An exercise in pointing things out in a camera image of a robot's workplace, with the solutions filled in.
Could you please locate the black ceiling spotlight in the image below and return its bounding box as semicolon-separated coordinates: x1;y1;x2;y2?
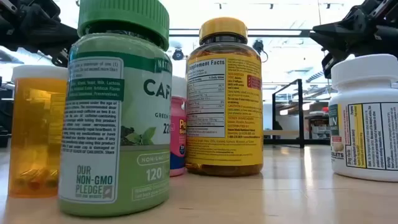
252;39;269;63
172;46;185;62

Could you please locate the white medicine bottle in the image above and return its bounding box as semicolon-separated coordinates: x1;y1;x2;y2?
328;54;398;183

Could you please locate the green bottle green cap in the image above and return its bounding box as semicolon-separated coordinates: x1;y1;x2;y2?
58;0;174;218

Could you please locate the background workbench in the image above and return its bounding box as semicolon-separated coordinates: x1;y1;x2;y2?
304;106;331;140

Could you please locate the pink bottle white cap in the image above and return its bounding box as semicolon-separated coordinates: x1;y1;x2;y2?
169;75;188;177

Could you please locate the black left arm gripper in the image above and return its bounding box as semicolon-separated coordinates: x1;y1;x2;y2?
0;0;79;68

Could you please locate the dark background equipment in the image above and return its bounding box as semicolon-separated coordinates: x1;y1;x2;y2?
0;76;13;149

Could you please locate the black aluminium table frame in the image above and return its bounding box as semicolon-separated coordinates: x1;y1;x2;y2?
303;139;331;146

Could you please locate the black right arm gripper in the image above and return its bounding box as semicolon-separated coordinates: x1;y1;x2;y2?
310;0;398;80

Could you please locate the amber bottle yellow cap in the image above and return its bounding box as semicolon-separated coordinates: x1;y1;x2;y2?
185;17;264;177

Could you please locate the black overhead beam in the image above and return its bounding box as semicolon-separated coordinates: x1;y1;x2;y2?
169;29;312;39

